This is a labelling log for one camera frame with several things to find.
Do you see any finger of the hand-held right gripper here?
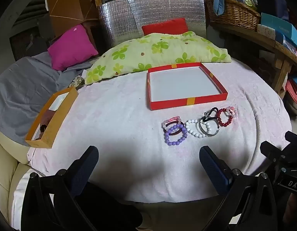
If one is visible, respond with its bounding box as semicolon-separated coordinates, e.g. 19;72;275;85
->
260;141;287;164
285;130;297;150

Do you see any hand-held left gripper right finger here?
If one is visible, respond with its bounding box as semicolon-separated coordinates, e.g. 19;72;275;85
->
199;146;279;231

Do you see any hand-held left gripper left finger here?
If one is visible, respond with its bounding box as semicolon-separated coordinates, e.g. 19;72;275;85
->
20;146;99;231

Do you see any silver bangle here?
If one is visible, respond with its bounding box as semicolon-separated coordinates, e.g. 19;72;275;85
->
198;120;220;137

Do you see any white bead bracelet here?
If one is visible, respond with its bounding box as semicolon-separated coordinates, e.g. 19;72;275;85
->
185;119;214;139

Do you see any red bead bracelet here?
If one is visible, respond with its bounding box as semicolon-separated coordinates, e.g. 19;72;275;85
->
216;108;233;127

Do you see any maroon bracelet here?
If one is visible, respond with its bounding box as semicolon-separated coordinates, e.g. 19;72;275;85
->
164;123;185;135

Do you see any purple bead bracelet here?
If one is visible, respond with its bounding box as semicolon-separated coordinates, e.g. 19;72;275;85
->
164;124;188;146

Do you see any black heart-shaped bracelet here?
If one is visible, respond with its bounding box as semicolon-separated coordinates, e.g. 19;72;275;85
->
201;107;218;123

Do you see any red shallow box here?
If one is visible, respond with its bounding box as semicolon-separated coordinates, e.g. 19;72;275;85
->
146;63;229;110

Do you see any pale pink fleece blanket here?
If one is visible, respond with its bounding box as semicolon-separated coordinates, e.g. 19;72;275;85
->
27;61;292;203

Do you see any orange shallow box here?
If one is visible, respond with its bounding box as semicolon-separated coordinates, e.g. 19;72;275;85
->
25;86;79;148

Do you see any dark brown pouch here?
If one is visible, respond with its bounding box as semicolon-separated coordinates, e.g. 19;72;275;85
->
40;109;58;131

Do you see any cream leather sofa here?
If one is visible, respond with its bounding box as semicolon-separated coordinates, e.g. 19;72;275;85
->
0;125;43;231

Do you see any wooden shelf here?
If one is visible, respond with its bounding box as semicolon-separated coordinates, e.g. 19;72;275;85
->
210;20;297;94

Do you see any grey blanket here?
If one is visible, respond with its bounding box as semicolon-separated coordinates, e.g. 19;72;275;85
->
0;52;92;146

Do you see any blue cardboard box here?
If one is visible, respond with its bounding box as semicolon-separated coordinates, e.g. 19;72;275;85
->
260;13;297;49

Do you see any magenta pillow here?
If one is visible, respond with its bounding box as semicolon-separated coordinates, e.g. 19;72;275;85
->
47;24;99;71

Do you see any green floral pillow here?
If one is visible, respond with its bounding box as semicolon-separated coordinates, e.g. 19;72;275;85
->
84;31;232;85

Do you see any wicker basket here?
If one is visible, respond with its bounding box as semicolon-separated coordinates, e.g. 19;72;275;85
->
206;0;261;32

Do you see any red cushion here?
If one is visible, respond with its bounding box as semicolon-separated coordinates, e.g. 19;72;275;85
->
142;18;189;36

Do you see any blue cloth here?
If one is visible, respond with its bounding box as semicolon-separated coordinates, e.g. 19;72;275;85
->
213;0;232;16

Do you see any silver foil insulation mat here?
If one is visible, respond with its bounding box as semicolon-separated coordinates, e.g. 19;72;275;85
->
98;0;207;51

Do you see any brown cardboard box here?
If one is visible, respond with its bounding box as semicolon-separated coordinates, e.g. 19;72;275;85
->
46;0;93;21

